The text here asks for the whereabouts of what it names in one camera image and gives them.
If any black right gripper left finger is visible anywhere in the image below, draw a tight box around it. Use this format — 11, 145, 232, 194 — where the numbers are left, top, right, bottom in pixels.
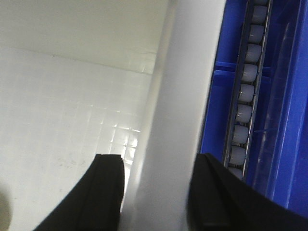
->
35, 154, 124, 231

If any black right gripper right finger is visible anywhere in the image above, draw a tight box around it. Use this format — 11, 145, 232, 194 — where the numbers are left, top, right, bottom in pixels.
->
188, 154, 308, 231

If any white plastic tote box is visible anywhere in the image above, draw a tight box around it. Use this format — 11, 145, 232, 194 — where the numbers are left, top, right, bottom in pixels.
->
0, 0, 226, 231

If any blue plastic bin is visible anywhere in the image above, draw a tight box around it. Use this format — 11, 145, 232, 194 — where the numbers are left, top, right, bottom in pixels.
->
200, 0, 308, 217

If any roller conveyor rail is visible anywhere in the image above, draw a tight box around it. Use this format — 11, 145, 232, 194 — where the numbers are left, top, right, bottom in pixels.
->
222, 0, 273, 181

